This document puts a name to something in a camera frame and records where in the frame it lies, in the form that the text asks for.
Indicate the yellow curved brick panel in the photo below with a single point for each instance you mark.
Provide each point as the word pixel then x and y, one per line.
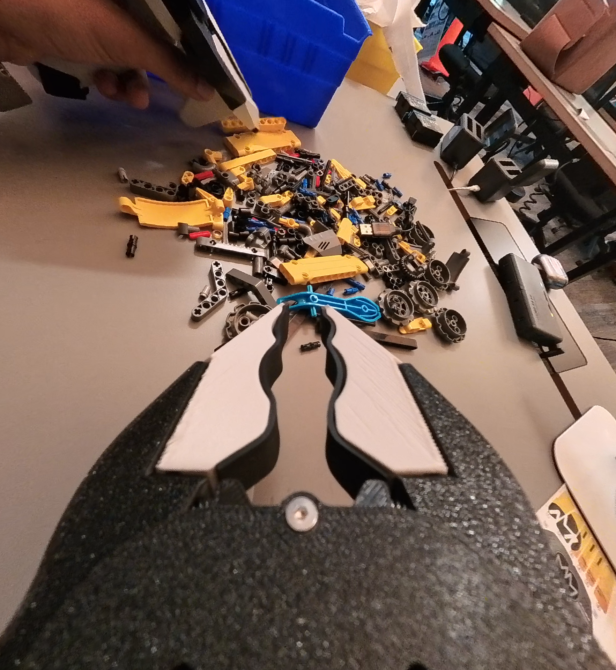
pixel 166 212

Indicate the black two-slot battery charger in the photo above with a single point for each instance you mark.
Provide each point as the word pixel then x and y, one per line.
pixel 496 180

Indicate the background desk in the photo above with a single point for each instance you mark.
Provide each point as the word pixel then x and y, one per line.
pixel 548 89

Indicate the pile of toy brick pieces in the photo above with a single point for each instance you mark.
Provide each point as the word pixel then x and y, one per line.
pixel 397 303

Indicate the brown paper bag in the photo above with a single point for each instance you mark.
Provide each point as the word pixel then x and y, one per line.
pixel 580 42

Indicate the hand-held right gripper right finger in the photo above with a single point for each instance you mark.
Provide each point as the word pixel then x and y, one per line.
pixel 391 418

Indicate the yellow flat brick panel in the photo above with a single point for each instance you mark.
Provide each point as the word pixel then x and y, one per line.
pixel 323 269
pixel 266 142

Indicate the black open-lid battery charger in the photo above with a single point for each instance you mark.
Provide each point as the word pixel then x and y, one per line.
pixel 465 141

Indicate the printed sticker sheet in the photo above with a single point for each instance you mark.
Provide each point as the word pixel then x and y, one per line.
pixel 590 565

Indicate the black camera battery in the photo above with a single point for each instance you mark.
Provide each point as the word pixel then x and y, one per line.
pixel 425 131
pixel 410 104

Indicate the black connector pin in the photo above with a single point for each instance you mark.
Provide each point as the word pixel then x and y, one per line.
pixel 131 246
pixel 310 346

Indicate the blue plastic storage bin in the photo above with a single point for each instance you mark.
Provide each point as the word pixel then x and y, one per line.
pixel 297 52

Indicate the long black brick beam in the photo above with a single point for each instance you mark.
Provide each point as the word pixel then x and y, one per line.
pixel 391 340

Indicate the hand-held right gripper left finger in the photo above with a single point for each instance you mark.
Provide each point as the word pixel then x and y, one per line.
pixel 219 418

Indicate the grey earbuds case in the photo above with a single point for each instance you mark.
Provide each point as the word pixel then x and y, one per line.
pixel 551 272

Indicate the person's left hand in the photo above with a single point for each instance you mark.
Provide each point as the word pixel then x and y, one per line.
pixel 77 31

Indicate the black office chair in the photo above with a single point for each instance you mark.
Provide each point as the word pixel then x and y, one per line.
pixel 465 63

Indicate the dark grey toothed wheel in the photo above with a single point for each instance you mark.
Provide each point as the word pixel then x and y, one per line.
pixel 245 316

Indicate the yellow plastic bin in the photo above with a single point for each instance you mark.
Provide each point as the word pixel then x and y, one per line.
pixel 376 57

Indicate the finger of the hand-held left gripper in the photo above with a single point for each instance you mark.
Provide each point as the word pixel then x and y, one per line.
pixel 242 104

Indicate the cyan brick separator tool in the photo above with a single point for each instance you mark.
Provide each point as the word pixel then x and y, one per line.
pixel 339 306

